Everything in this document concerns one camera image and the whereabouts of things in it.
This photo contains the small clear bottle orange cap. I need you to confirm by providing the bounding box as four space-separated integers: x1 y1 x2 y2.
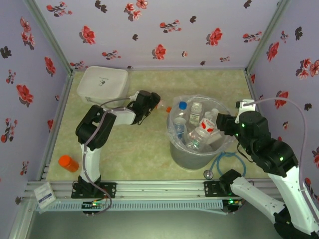
156 99 172 113

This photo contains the clear bottle white cap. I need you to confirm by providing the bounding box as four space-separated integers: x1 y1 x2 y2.
203 108 220 121

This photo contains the clear bottle blue-tinted base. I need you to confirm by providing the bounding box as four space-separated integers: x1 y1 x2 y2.
172 117 187 140

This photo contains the clear plastic bin liner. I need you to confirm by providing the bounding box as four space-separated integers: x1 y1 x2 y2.
166 94 237 160

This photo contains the grey mesh waste bin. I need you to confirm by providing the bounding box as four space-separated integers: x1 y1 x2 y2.
166 94 237 170

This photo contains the clear bottle blue cap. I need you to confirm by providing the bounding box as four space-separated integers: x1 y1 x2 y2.
174 101 189 120

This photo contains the white lidded plastic container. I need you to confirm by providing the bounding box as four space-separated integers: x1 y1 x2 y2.
76 65 130 109

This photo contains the bottle green red label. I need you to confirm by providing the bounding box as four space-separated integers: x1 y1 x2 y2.
185 126 210 150

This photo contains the blue stethoscope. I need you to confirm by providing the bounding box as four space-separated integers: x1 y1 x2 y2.
203 151 247 179

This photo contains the small controller board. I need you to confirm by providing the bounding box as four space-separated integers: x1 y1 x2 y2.
82 200 105 213
224 198 244 213

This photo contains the orange pill bottle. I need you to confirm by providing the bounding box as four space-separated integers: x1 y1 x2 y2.
58 154 80 173

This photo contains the white label card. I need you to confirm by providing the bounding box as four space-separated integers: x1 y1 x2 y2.
34 181 55 209

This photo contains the aluminium side rail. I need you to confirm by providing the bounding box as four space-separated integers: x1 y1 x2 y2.
37 70 75 181
245 69 260 100

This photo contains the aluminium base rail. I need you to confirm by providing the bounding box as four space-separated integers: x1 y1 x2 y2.
26 179 282 200

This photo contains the aluminium frame post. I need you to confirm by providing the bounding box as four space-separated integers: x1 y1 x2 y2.
245 0 293 73
22 0 75 73

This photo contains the white slotted cable duct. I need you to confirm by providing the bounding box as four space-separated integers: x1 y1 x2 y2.
37 200 224 213

